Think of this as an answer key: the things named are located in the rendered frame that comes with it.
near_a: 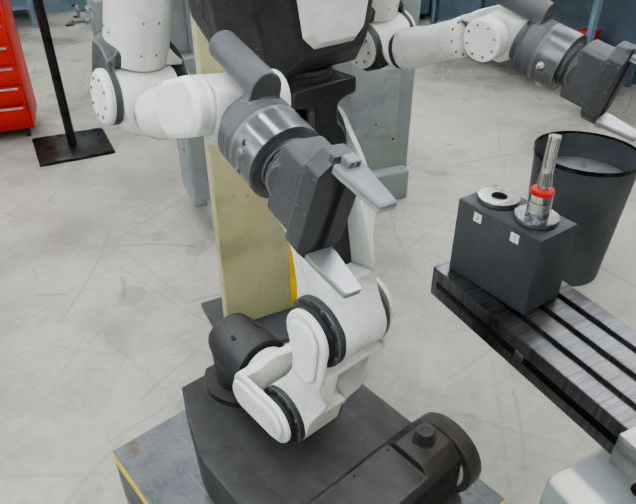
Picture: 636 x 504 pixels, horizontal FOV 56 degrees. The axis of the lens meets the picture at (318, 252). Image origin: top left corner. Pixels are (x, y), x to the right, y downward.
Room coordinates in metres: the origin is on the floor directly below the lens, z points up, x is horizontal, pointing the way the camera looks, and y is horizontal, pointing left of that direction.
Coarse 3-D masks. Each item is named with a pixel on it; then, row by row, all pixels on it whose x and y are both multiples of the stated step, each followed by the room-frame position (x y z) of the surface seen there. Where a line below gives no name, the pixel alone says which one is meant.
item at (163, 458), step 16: (176, 416) 1.18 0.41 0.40; (160, 432) 1.12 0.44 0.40; (176, 432) 1.12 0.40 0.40; (128, 448) 1.06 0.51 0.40; (144, 448) 1.06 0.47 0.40; (160, 448) 1.06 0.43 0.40; (176, 448) 1.06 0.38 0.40; (192, 448) 1.06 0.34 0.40; (128, 464) 1.01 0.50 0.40; (144, 464) 1.01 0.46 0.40; (160, 464) 1.01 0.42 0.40; (176, 464) 1.01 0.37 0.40; (192, 464) 1.01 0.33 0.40; (128, 480) 0.99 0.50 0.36; (144, 480) 0.96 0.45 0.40; (160, 480) 0.96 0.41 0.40; (176, 480) 0.96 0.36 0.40; (192, 480) 0.96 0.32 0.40; (480, 480) 0.96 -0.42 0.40; (128, 496) 1.03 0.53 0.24; (144, 496) 0.92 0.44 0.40; (160, 496) 0.92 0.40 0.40; (176, 496) 0.92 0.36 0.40; (192, 496) 0.92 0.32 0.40; (208, 496) 0.92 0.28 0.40; (464, 496) 0.92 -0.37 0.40; (480, 496) 0.92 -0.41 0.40; (496, 496) 0.92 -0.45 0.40
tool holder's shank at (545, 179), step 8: (552, 136) 1.07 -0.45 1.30; (560, 136) 1.07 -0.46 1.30; (552, 144) 1.06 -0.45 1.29; (552, 152) 1.06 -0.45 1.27; (544, 160) 1.07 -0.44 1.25; (552, 160) 1.06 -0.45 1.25; (544, 168) 1.06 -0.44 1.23; (552, 168) 1.06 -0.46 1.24; (544, 176) 1.06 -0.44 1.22; (552, 176) 1.06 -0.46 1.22; (544, 184) 1.06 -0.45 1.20; (552, 184) 1.06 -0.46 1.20
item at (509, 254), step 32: (480, 192) 1.17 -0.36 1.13; (512, 192) 1.17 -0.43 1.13; (480, 224) 1.11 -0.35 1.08; (512, 224) 1.05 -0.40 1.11; (544, 224) 1.03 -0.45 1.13; (576, 224) 1.06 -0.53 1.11; (480, 256) 1.10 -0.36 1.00; (512, 256) 1.03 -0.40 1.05; (544, 256) 1.00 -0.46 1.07; (512, 288) 1.02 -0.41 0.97; (544, 288) 1.02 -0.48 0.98
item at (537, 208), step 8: (528, 200) 1.07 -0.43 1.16; (536, 200) 1.05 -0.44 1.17; (544, 200) 1.05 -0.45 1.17; (552, 200) 1.06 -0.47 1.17; (528, 208) 1.07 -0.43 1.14; (536, 208) 1.05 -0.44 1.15; (544, 208) 1.05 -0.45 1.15; (528, 216) 1.06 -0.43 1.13; (536, 216) 1.05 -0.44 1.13; (544, 216) 1.05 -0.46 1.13
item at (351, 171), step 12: (348, 156) 0.48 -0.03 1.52; (336, 168) 0.47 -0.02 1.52; (348, 168) 0.47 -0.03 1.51; (360, 168) 0.48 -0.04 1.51; (348, 180) 0.46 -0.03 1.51; (360, 180) 0.46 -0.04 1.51; (372, 180) 0.46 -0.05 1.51; (360, 192) 0.45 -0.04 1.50; (372, 192) 0.45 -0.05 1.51; (384, 192) 0.45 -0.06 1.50; (372, 204) 0.44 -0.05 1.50; (384, 204) 0.43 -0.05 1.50
